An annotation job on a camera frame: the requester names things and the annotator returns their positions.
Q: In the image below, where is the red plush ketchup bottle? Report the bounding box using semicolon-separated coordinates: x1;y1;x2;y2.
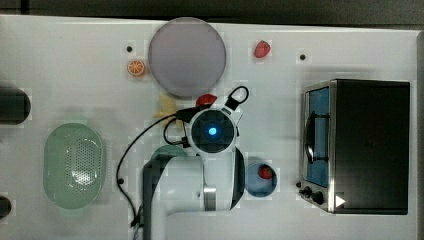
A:
196;94;217;107

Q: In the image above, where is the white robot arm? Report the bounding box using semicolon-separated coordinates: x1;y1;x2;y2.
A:
140;107;245;240

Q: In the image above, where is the green oval strainer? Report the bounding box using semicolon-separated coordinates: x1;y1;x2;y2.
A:
43;123;106;210

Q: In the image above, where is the yellow peeled banana toy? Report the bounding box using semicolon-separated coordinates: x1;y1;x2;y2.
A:
153;94;183;131

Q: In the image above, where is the green mug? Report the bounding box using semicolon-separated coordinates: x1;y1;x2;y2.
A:
151;145;187;159

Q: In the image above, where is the grey round plate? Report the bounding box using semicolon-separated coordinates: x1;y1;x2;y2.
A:
148;17;226;98

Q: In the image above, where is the red strawberry in bowl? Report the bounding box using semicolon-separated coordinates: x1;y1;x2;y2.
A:
258;165;273;180

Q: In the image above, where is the blue bowl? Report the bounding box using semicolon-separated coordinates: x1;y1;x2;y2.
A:
245;162;278;198

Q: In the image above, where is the red strawberry on table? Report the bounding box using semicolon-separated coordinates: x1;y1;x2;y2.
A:
254;41;271;58

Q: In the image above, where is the orange slice toy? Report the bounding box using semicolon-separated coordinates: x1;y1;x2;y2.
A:
127;60;146;77

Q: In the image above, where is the black toaster oven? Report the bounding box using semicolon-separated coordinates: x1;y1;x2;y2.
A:
296;79;410;215

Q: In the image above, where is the black cylinder upper left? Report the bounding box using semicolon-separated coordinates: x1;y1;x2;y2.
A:
0;87;31;125

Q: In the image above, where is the black cylinder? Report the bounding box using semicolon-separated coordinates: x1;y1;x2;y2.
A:
0;196;12;219
0;87;31;125

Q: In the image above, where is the black cylinder lower left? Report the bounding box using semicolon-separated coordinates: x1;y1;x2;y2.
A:
0;196;12;219

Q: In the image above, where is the black cable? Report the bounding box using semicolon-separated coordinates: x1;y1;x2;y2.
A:
115;85;250;240

